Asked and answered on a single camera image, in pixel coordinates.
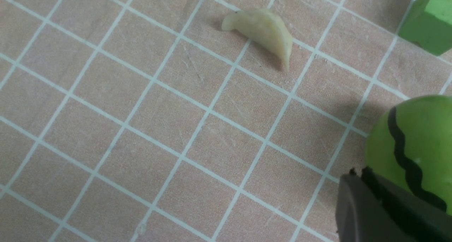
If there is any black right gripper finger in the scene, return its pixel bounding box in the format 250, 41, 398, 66
335, 168, 452, 242

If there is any white dumpling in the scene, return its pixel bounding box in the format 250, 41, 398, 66
221, 8, 293, 71

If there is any toy watermelon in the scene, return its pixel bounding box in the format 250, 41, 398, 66
365, 95, 452, 215

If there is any green cube block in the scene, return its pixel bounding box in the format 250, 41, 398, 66
398, 0, 452, 56

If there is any pink grid tablecloth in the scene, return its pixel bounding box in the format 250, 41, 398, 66
0, 0, 451, 242

